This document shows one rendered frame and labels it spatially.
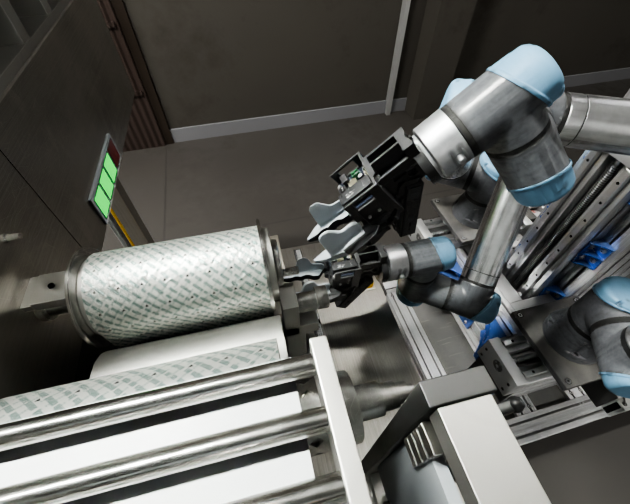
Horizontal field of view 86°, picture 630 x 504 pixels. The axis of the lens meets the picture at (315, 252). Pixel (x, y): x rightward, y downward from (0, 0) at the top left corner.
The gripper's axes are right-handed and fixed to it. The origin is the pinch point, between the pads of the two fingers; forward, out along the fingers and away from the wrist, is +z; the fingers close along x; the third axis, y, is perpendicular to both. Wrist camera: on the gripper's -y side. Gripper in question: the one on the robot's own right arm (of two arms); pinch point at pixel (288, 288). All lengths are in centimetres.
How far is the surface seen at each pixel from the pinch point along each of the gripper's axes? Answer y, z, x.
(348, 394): 27.7, -1.4, 30.1
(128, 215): -36, 54, -72
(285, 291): 11.5, 1.3, 8.0
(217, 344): 14.4, 12.1, 16.2
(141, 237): -49, 54, -72
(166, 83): -60, 55, -245
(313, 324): 4.4, -2.6, 11.3
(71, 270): 23.0, 28.4, 5.9
